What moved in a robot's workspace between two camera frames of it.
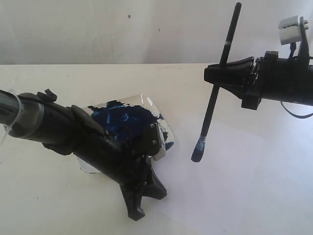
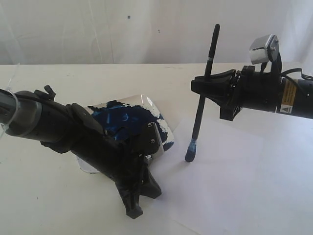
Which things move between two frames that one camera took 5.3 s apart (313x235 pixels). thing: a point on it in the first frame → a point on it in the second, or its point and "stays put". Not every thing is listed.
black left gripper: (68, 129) stays put
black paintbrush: (198, 151) → (190, 153)
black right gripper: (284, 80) → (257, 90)
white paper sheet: (240, 175) stays put
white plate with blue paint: (124, 118) stays put
